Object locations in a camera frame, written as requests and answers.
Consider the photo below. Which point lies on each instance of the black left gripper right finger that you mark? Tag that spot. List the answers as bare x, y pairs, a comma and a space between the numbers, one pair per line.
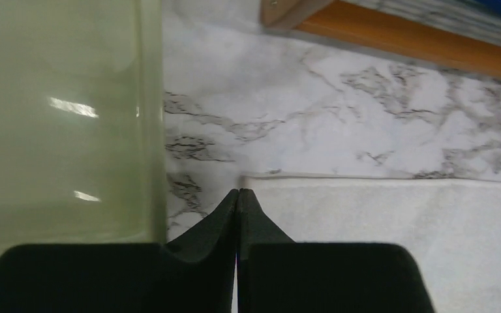
277, 274

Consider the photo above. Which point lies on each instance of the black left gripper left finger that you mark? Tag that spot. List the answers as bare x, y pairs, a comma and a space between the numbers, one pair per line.
192, 273

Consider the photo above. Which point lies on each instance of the green plastic basket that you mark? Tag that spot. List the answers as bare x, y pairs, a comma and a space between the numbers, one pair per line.
82, 155

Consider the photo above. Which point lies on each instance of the cream white towel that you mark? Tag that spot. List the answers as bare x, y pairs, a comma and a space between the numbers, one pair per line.
451, 226

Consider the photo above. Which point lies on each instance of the wooden shelf rack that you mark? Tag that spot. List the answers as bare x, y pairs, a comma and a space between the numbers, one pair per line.
367, 27

